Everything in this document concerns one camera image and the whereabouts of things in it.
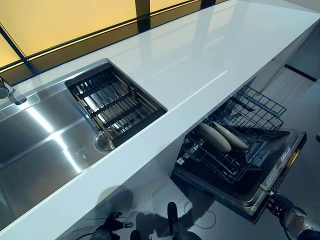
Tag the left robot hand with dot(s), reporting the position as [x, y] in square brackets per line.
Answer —
[110, 230]

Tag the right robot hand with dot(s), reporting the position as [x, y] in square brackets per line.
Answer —
[278, 203]

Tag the small beige plate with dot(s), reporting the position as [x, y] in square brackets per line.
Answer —
[235, 138]

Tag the large beige plate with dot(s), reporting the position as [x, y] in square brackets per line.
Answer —
[215, 137]

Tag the open black dishwasher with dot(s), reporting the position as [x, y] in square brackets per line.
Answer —
[237, 190]

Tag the black robot foot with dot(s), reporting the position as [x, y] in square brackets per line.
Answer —
[172, 212]
[135, 235]

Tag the white cabinet door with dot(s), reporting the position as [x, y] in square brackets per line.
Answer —
[290, 62]
[150, 190]

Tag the round steel sink drain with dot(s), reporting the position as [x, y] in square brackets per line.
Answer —
[102, 142]

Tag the stainless steel sink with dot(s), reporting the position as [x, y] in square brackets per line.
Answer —
[37, 150]

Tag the black dish drying rack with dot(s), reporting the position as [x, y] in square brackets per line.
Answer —
[115, 105]

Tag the chrome kitchen faucet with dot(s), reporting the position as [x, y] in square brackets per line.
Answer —
[10, 92]

